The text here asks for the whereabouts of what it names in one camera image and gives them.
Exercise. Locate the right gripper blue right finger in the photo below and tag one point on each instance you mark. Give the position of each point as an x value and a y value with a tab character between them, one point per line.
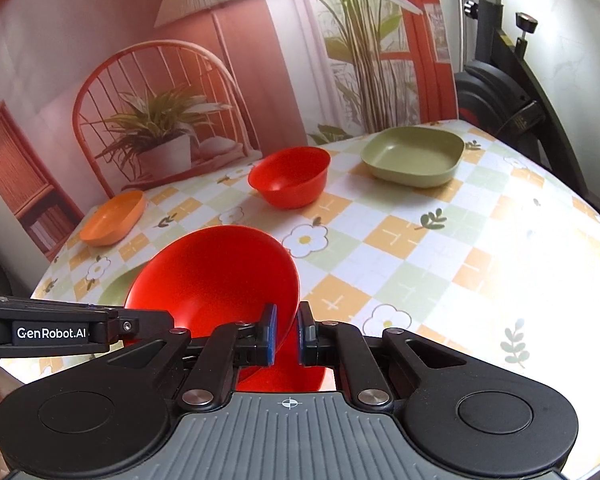
342	348

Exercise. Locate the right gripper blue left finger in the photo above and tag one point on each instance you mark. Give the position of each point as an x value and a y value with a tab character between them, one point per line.
230	347

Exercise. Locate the red bowl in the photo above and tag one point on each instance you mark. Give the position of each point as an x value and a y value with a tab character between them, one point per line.
291	178
227	274

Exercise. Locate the large green square plate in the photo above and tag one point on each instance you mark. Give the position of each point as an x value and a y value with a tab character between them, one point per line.
116	292

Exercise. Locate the orange square plate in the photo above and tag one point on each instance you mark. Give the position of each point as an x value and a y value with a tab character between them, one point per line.
113	221

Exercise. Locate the small green square plate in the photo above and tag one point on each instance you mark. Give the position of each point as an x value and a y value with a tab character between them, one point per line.
418	157

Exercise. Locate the checkered floral tablecloth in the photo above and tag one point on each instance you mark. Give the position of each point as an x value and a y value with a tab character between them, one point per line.
503	262

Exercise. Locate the printed room backdrop cloth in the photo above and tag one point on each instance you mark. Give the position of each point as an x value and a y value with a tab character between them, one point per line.
101	96

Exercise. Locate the black exercise bike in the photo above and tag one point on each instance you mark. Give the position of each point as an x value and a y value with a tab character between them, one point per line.
498	92

